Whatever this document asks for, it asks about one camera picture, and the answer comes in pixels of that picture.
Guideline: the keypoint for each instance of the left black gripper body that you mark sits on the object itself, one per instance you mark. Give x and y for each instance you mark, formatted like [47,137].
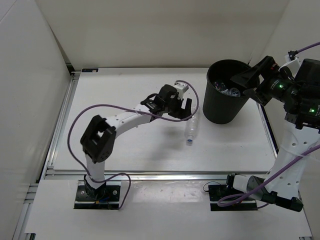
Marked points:
[175,102]

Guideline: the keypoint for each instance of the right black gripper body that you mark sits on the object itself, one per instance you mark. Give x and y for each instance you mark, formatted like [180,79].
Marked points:
[275,85]

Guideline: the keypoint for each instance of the blue label plastic bottle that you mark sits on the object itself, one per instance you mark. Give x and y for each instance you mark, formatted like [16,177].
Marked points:
[233,92]

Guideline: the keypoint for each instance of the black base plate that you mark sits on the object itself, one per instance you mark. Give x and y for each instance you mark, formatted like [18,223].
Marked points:
[218,191]
[107,199]

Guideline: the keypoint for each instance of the clear plastic bottle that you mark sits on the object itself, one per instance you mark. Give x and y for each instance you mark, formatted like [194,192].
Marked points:
[192,126]

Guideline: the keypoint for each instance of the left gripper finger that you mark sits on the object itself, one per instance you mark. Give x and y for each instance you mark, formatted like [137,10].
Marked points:
[186,111]
[180,114]

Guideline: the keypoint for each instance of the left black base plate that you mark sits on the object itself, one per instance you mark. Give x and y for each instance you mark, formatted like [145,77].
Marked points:
[107,199]

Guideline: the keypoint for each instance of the black plastic waste bin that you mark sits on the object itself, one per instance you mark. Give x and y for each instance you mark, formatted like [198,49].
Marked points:
[221,108]

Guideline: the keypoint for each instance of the aluminium frame rail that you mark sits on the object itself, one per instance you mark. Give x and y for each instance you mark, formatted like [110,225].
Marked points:
[52,174]

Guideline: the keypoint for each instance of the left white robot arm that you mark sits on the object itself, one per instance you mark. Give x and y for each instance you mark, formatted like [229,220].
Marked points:
[99,137]

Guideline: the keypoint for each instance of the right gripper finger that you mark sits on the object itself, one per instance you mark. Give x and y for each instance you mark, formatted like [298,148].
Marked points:
[266,68]
[258,96]

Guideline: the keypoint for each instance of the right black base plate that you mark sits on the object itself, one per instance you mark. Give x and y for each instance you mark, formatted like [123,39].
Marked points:
[218,191]

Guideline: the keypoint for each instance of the orange label plastic bottle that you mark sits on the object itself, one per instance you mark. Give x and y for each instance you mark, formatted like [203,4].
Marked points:
[220,87]

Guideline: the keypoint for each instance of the blue sticker label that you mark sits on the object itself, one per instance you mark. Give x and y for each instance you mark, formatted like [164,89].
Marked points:
[89,70]

